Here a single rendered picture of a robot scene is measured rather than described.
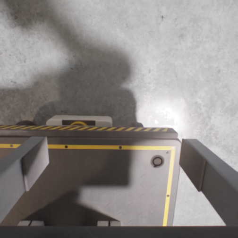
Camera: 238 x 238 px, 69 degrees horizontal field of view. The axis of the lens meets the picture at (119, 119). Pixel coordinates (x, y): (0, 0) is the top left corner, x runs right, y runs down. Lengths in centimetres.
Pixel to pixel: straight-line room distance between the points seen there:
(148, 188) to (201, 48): 63
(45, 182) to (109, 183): 20
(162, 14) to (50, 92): 59
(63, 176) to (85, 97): 38
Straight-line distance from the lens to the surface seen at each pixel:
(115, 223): 67
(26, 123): 81
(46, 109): 88
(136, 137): 52
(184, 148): 16
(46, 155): 17
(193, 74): 88
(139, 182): 59
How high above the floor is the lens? 80
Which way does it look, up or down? 75 degrees down
